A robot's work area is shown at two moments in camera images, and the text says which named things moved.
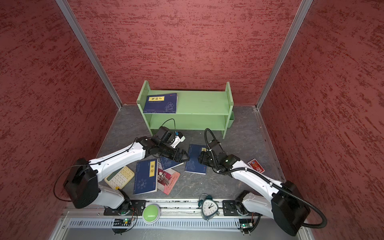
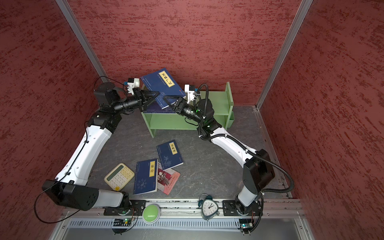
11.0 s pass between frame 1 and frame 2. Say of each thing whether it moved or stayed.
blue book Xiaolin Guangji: moved
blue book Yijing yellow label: stayed
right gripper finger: moved
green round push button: stayed
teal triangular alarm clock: stayed
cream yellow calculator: stayed
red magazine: stayed
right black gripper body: moved
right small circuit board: stayed
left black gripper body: moved
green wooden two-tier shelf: stayed
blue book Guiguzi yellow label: stayed
